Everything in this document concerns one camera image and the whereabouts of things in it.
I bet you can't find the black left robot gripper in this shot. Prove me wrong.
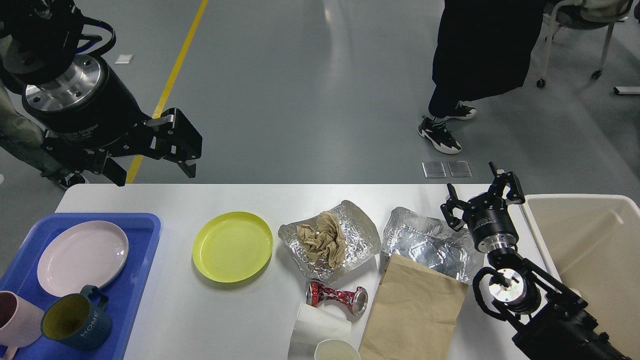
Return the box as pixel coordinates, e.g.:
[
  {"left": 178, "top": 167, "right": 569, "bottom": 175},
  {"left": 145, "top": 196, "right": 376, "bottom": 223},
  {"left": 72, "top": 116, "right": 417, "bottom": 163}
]
[{"left": 22, "top": 54, "right": 203, "bottom": 187}]

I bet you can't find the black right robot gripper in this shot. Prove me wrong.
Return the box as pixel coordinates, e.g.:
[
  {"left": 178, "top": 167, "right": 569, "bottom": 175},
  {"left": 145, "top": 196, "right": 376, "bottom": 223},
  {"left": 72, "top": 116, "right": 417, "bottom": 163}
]
[{"left": 440, "top": 161, "right": 526, "bottom": 253}]

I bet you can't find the yellow plastic plate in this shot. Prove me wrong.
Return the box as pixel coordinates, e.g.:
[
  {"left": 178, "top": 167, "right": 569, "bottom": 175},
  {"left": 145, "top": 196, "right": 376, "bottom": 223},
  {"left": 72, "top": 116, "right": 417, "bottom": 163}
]
[{"left": 191, "top": 211, "right": 274, "bottom": 284}]

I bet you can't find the pink mug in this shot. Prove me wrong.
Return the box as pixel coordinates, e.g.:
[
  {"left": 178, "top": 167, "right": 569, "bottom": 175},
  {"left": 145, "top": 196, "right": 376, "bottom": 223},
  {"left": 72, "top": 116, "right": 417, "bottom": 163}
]
[{"left": 0, "top": 291, "right": 44, "bottom": 360}]

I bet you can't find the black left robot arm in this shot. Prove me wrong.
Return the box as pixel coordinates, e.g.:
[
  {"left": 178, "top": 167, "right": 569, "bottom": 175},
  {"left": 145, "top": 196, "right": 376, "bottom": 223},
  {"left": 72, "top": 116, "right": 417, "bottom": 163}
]
[{"left": 1, "top": 0, "right": 203, "bottom": 187}]

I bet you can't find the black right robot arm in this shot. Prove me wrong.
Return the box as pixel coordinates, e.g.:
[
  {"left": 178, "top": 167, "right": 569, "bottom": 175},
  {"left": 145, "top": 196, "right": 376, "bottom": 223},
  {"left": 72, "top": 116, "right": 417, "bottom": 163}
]
[{"left": 440, "top": 162, "right": 626, "bottom": 360}]

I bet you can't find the right floor socket plate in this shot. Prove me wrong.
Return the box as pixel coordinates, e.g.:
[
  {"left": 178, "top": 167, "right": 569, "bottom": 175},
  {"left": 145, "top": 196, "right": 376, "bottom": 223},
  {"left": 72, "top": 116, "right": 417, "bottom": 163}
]
[{"left": 446, "top": 161, "right": 473, "bottom": 178}]

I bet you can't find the floor socket plate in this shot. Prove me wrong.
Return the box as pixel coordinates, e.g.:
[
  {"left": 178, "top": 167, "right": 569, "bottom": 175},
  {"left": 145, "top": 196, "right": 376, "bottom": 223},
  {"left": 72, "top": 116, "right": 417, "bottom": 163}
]
[
  {"left": 446, "top": 161, "right": 473, "bottom": 178},
  {"left": 422, "top": 161, "right": 447, "bottom": 179}
]

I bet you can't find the left floor socket plate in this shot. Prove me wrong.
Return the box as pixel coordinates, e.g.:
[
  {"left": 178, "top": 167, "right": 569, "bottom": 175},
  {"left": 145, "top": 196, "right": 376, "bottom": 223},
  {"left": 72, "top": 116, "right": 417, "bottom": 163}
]
[{"left": 422, "top": 161, "right": 447, "bottom": 179}]

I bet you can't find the empty foil tray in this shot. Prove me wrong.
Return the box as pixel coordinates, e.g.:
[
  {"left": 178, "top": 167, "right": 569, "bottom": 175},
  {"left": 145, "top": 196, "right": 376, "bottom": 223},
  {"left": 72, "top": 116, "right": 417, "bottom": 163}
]
[{"left": 381, "top": 207, "right": 485, "bottom": 284}]

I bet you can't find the white paper on floor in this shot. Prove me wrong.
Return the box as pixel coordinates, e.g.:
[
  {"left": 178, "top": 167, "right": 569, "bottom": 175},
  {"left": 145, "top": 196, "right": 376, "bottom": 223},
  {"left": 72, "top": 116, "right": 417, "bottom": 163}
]
[{"left": 114, "top": 54, "right": 134, "bottom": 65}]

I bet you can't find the beige plastic bin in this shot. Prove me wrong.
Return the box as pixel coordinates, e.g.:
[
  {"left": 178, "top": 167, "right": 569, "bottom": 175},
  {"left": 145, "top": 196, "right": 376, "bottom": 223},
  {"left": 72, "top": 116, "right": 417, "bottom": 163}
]
[{"left": 523, "top": 194, "right": 640, "bottom": 360}]

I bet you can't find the pink plate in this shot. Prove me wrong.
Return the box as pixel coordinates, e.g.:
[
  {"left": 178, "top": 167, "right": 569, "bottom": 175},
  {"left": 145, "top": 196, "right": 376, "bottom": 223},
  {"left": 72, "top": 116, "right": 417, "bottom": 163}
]
[{"left": 36, "top": 220, "right": 130, "bottom": 297}]

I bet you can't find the person in green jeans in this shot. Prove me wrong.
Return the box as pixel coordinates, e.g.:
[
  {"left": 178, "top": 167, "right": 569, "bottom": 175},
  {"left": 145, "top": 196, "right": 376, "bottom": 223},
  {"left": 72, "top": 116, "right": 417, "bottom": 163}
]
[{"left": 0, "top": 84, "right": 89, "bottom": 191}]

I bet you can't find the brown paper bag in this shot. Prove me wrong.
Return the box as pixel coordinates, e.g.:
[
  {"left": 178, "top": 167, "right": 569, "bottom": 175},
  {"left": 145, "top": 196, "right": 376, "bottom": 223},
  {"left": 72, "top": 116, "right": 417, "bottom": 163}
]
[{"left": 359, "top": 254, "right": 468, "bottom": 360}]

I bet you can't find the foil tray with paper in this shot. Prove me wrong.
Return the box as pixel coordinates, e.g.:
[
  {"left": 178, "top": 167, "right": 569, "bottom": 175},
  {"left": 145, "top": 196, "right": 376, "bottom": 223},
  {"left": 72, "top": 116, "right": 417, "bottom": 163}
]
[{"left": 278, "top": 200, "right": 382, "bottom": 284}]

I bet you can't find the blue plastic tray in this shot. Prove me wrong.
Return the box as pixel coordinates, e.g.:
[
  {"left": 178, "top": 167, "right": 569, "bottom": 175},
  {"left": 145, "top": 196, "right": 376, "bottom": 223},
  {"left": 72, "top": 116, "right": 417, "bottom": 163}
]
[{"left": 0, "top": 213, "right": 162, "bottom": 360}]

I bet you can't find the crumpled brown paper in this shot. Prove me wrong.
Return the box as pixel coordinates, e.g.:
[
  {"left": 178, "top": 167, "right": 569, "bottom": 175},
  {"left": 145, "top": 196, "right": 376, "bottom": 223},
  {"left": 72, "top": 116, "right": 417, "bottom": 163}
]
[{"left": 296, "top": 211, "right": 346, "bottom": 270}]

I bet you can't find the white bar on floor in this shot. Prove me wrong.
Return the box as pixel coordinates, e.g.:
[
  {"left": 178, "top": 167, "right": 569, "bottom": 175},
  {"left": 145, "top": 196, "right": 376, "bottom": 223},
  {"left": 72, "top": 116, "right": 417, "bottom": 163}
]
[{"left": 613, "top": 85, "right": 640, "bottom": 96}]

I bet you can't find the dark blue HOME mug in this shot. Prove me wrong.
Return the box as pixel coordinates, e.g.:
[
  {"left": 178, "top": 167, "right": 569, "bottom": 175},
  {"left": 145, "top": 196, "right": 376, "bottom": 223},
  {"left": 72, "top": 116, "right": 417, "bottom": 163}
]
[{"left": 40, "top": 285, "right": 112, "bottom": 351}]

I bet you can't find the crushed red can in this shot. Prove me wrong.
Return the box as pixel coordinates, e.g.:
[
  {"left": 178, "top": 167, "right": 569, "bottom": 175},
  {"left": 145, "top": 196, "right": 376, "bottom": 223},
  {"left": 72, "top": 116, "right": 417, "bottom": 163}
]
[{"left": 305, "top": 280, "right": 370, "bottom": 316}]

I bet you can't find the white paper cup lying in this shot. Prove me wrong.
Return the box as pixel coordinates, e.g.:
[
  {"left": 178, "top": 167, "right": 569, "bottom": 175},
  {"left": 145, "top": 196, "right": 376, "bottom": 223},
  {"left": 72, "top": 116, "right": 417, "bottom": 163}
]
[{"left": 287, "top": 301, "right": 352, "bottom": 360}]

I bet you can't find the white office chair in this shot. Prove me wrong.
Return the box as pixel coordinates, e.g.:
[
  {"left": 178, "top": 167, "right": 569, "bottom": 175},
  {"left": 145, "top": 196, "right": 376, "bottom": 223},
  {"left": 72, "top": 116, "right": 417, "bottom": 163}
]
[{"left": 535, "top": 0, "right": 633, "bottom": 89}]

